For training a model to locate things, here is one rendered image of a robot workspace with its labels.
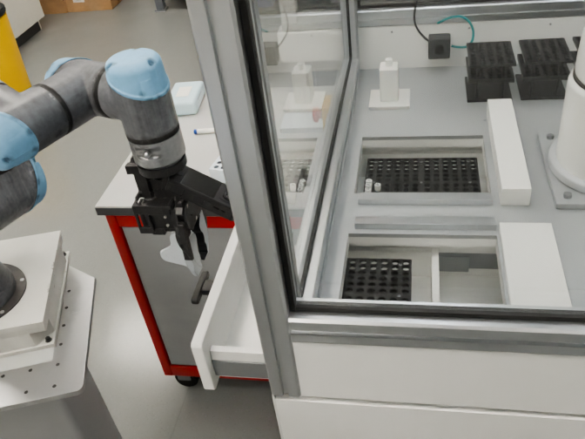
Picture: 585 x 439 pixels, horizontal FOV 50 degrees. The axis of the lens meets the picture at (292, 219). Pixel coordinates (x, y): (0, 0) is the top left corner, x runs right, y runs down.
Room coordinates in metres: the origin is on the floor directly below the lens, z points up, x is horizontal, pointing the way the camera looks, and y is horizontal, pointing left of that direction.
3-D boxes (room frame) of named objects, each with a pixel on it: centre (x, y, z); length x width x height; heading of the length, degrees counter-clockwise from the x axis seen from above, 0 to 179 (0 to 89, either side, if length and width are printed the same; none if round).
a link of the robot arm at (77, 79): (0.83, 0.27, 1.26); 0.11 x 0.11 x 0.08; 55
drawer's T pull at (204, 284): (0.79, 0.16, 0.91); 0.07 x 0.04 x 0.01; 166
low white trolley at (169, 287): (1.53, 0.12, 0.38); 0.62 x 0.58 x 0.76; 166
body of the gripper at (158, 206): (0.79, 0.18, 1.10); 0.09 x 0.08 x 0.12; 76
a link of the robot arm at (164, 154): (0.79, 0.18, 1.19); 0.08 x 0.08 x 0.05
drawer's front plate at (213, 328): (0.78, 0.13, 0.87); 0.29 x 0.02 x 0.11; 166
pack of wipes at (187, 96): (1.78, 0.27, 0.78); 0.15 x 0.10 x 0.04; 171
